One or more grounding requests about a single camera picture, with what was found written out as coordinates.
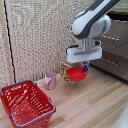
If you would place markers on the colourful snack bag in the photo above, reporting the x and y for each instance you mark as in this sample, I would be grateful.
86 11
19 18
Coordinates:
65 74

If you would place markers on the red plastic bowl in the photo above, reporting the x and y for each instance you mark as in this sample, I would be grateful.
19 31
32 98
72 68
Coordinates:
76 74

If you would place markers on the red basket with blue rim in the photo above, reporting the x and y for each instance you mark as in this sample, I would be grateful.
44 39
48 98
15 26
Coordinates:
26 105

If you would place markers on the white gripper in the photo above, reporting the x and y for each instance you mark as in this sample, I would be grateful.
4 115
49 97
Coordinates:
84 54

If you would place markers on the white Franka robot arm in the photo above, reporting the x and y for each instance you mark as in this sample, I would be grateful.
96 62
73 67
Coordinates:
92 21

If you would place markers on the wooden vertical post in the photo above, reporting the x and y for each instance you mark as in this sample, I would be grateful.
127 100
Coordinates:
60 23

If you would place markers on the brown drawer cabinet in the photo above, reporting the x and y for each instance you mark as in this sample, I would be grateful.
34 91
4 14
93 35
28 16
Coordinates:
115 56

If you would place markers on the pink mug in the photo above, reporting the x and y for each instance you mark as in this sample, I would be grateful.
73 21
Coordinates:
50 81

